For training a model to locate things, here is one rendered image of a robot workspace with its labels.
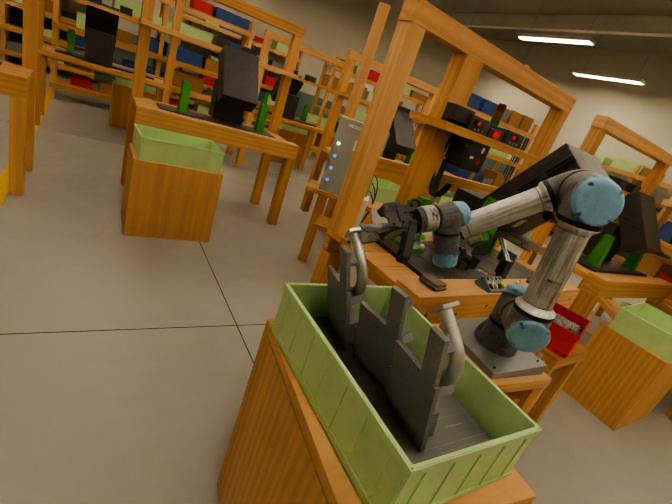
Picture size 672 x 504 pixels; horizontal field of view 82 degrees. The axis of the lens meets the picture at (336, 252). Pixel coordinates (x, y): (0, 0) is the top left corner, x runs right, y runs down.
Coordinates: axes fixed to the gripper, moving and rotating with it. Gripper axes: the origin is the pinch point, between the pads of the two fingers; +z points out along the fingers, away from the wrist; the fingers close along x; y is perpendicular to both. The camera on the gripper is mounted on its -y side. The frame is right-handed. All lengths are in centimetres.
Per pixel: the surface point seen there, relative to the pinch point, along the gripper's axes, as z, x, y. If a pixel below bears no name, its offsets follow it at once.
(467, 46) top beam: -92, -29, 91
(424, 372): 0.4, 16.7, -35.3
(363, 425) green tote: 13.9, 10.9, -42.3
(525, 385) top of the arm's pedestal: -54, -23, -53
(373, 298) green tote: -13.4, -31.5, -13.3
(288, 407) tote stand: 24.2, -16.5, -37.7
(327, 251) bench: -22, -94, 22
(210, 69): -29, -532, 521
